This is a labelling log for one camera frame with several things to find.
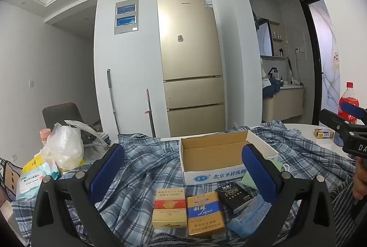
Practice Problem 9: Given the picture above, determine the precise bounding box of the grey chair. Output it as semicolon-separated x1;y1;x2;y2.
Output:
42;102;86;135

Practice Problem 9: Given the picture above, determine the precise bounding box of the grey wall electrical panel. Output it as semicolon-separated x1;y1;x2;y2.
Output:
114;0;139;35

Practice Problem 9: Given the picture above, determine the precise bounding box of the blue plaid shirt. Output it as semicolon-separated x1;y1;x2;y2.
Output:
0;120;362;247

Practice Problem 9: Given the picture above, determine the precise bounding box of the grey striped clothing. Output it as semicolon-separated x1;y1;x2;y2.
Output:
330;181;367;236

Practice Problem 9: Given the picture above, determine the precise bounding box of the pink cup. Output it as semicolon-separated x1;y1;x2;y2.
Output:
39;129;51;146

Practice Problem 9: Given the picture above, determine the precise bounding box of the dark blue cloth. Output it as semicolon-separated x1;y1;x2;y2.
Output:
263;78;283;98

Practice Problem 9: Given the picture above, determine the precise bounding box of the red and gold cigarette pack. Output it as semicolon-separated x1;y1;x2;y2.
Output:
152;190;186;230

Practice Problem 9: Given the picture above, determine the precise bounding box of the wet wipes pack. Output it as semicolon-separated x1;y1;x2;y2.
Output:
16;162;61;202

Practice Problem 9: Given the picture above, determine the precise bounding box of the gold three-door refrigerator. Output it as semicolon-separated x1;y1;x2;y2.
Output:
156;0;226;138

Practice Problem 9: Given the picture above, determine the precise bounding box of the marble patterned door panel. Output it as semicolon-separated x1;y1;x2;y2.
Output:
311;0;345;121

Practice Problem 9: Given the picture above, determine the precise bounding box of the red soda bottle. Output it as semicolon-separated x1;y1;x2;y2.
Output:
334;82;361;147

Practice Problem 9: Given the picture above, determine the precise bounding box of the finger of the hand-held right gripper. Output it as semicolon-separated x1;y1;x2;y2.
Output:
341;101;367;122
319;108;359;135

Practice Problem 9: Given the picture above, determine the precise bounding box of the black door frame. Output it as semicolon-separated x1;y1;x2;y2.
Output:
300;0;324;125

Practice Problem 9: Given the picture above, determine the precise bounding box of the person's right hand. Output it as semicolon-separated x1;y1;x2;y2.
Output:
351;160;367;201

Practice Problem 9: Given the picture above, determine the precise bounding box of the yellow packet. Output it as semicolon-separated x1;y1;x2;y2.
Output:
21;155;46;176

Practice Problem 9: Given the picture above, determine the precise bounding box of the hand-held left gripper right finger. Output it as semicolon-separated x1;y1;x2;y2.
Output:
241;143;336;247

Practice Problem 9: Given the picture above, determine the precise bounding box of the white cardboard box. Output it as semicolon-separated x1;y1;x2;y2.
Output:
179;130;280;186

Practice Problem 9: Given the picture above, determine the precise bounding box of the dark broom handle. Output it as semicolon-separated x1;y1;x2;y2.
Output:
144;89;156;138

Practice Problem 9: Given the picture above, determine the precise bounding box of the translucent white plastic bag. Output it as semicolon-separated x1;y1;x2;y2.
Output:
40;122;85;171

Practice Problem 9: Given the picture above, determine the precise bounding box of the grey mop handle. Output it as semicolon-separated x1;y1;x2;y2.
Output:
107;69;121;135

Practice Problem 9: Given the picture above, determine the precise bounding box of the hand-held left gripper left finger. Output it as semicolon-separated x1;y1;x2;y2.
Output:
31;144;125;247

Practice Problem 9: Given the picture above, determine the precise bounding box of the bathroom mirror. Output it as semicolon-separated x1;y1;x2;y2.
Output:
256;17;273;57

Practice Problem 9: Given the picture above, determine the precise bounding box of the green wallet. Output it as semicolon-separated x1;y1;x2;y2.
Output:
242;159;283;187

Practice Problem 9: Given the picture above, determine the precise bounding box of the beige vanity cabinet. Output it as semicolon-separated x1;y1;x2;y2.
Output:
262;86;305;123

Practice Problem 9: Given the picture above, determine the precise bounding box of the blue tissue packet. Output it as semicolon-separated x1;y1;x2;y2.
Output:
228;194;272;237

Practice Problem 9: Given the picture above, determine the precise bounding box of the small black box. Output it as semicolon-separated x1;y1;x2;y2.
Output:
215;182;253;213

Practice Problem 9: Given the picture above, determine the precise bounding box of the crumpled clear plastic bag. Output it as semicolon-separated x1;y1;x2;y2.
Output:
64;120;111;161

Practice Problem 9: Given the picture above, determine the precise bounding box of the blue and gold cigarette pack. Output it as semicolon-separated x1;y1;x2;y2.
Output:
187;192;225;238

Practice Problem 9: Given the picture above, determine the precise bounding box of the cartoon printed bag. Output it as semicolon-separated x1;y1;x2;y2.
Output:
0;158;18;202

